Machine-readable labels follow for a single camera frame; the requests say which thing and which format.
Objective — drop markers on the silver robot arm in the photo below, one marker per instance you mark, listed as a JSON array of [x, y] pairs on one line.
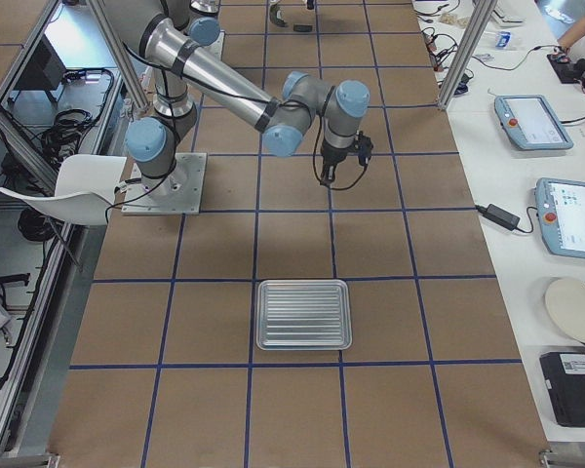
[[158, 32]]

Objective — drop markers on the far teach pendant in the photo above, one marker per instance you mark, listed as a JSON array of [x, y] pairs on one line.
[[530, 123]]

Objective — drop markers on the black power adapter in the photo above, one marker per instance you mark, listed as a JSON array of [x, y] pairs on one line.
[[499, 216]]

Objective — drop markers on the black brake pad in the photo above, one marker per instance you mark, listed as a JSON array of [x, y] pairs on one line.
[[302, 28]]

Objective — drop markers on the near teach pendant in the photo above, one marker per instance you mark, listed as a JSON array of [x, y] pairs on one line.
[[560, 207]]

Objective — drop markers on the bag of wooden pieces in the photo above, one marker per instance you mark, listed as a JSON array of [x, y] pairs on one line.
[[454, 20]]

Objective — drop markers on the aluminium frame post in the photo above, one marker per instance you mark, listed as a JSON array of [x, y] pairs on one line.
[[470, 39]]

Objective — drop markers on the black flat box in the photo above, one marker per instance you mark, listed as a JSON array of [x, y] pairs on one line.
[[564, 375]]

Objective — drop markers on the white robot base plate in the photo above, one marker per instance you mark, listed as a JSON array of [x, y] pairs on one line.
[[180, 193]]

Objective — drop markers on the olive brake shoe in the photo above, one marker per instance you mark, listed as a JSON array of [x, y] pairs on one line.
[[276, 16]]

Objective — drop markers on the white chair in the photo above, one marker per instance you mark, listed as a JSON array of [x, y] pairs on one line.
[[84, 190]]

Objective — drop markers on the teach pendant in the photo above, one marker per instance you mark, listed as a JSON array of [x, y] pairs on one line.
[[530, 123], [560, 207]]

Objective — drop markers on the white round plate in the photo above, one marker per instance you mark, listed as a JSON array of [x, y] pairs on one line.
[[565, 303]]

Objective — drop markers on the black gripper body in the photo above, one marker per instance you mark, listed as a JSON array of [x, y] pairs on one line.
[[331, 158]]

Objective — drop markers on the silver ribbed metal tray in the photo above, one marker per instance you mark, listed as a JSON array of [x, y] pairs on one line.
[[303, 315]]

